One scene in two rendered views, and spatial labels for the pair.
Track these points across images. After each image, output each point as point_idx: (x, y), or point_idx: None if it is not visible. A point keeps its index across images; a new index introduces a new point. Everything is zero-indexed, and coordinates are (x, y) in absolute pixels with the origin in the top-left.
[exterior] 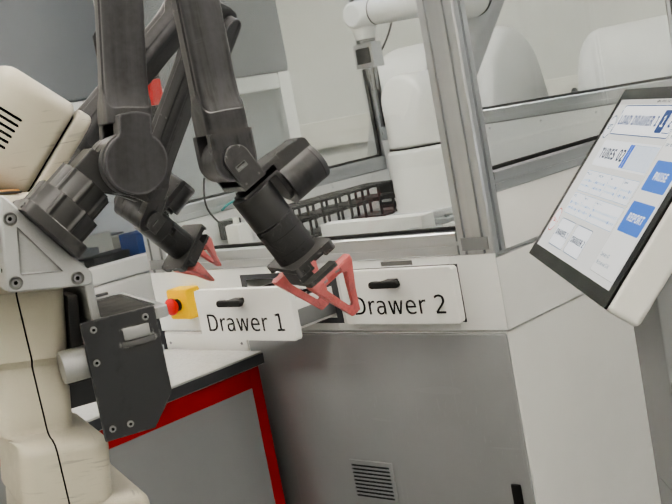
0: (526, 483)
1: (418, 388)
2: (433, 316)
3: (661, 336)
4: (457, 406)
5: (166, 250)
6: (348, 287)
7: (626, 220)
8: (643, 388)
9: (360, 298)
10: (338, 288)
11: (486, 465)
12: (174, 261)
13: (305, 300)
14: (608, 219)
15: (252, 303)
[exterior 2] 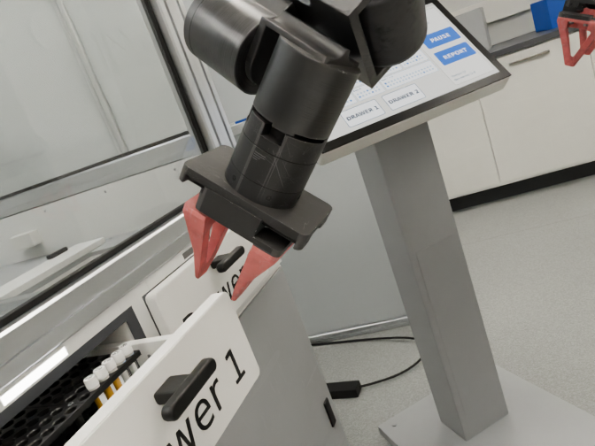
0: (327, 391)
1: (256, 388)
2: (253, 280)
3: (431, 141)
4: (282, 371)
5: (312, 170)
6: (586, 31)
7: (446, 58)
8: (396, 205)
9: (191, 312)
10: (144, 332)
11: (310, 408)
12: (302, 210)
13: (586, 50)
14: (421, 71)
15: (187, 372)
